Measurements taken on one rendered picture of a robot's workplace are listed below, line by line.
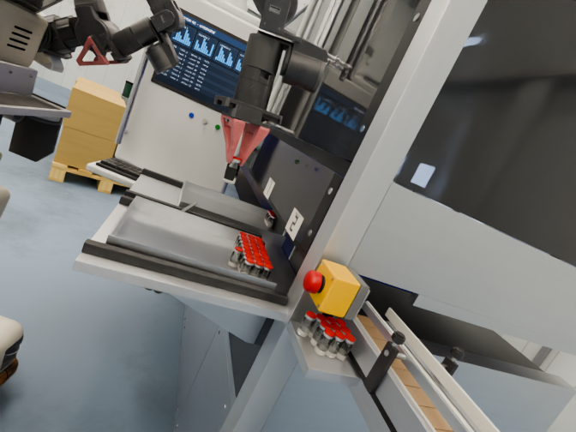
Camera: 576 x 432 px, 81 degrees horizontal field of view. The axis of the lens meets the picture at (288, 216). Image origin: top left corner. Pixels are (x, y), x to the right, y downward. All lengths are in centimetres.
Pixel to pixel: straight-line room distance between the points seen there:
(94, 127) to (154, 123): 191
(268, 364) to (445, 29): 71
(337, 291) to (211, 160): 110
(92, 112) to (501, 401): 332
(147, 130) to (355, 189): 116
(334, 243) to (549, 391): 89
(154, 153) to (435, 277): 125
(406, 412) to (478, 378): 54
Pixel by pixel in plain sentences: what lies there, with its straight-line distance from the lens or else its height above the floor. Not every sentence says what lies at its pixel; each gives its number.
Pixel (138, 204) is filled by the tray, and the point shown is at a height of 90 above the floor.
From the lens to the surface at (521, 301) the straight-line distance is 103.
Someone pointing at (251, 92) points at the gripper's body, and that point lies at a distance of 56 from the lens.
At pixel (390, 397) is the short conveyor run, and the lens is 61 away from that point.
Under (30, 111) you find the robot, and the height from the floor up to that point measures 103.
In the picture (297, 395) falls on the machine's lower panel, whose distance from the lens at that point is 86.
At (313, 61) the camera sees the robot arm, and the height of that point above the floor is 133.
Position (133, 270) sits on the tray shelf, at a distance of 67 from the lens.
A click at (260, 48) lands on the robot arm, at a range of 57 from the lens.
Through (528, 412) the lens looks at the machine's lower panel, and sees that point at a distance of 136.
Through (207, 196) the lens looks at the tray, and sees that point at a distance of 126.
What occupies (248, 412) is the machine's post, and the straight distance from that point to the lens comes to 86.
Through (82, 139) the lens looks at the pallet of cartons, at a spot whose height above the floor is 43.
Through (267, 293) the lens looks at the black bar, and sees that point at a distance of 72.
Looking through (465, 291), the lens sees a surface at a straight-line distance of 89.
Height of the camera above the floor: 121
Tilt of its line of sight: 13 degrees down
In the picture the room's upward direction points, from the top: 25 degrees clockwise
